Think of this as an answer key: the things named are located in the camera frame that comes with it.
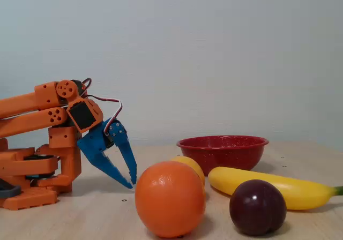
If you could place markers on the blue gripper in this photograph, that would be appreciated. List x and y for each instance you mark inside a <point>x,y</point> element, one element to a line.
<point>94,144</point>

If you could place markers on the yellow toy banana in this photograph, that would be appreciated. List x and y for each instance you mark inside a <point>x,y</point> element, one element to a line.
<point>294,191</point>

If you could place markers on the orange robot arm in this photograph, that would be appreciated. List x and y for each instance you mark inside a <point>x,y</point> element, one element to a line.
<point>26,122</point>

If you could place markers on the orange robot base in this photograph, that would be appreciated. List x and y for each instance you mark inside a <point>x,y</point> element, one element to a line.
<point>29,199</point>

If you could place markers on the red speckled enamel bowl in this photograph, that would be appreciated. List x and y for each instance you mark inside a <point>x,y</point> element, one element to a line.
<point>222,154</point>

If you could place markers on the orange toy fruit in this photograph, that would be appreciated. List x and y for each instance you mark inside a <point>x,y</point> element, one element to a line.
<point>168,199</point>

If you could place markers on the small yellow toy fruit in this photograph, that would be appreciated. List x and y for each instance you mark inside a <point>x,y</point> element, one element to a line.
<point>191,165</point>

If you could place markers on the dark grey table clamp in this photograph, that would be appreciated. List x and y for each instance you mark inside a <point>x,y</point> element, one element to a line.
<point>10,191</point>

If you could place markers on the dark purple toy plum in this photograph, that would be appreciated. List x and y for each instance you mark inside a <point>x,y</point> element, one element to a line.
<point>257,208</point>

